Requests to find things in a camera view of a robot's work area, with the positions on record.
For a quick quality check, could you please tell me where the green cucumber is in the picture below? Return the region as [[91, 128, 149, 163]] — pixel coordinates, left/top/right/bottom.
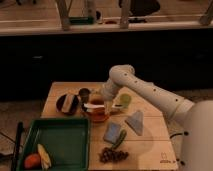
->
[[111, 129, 127, 150]]

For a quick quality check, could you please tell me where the black bar beside tray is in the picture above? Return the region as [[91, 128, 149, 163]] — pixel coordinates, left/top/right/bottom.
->
[[10, 122, 24, 171]]

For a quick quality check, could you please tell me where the blue sponge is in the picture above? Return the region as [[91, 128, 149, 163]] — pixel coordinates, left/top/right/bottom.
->
[[103, 122, 121, 144]]

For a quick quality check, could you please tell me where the yellow corn cob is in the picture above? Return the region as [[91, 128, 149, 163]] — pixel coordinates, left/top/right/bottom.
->
[[37, 144, 52, 170]]

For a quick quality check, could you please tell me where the green plastic tray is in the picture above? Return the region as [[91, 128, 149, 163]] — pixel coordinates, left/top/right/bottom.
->
[[16, 118, 90, 171]]

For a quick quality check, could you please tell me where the green plastic cup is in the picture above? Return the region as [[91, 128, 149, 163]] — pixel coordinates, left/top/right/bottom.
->
[[119, 93, 132, 108]]

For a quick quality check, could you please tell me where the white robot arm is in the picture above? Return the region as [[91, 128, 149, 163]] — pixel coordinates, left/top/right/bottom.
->
[[100, 65, 213, 171]]

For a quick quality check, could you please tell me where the purple grape bunch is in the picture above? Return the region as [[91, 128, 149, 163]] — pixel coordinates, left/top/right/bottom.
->
[[99, 148, 129, 163]]

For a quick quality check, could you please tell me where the dark round plate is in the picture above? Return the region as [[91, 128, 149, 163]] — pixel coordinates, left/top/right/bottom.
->
[[56, 93, 79, 115]]

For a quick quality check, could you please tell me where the red bowl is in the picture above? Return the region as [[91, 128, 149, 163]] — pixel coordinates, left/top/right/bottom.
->
[[82, 99, 109, 123]]

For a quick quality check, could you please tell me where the grey metal cup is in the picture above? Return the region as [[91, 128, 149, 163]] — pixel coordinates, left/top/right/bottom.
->
[[79, 88, 90, 103]]

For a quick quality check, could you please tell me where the tan sponge block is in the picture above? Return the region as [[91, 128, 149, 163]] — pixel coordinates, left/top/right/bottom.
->
[[61, 93, 74, 113]]

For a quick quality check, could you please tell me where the orange fruit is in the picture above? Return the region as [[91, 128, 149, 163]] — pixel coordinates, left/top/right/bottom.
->
[[24, 153, 41, 169]]

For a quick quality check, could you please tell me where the wooden table top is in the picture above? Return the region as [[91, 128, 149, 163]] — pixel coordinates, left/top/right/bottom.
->
[[40, 81, 180, 171]]

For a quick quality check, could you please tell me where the grey triangular cloth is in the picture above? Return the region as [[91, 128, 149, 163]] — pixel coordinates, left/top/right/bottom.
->
[[125, 110, 143, 136]]

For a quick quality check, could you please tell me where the white handled brush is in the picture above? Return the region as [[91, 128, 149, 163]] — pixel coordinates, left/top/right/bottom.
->
[[83, 103, 122, 110]]

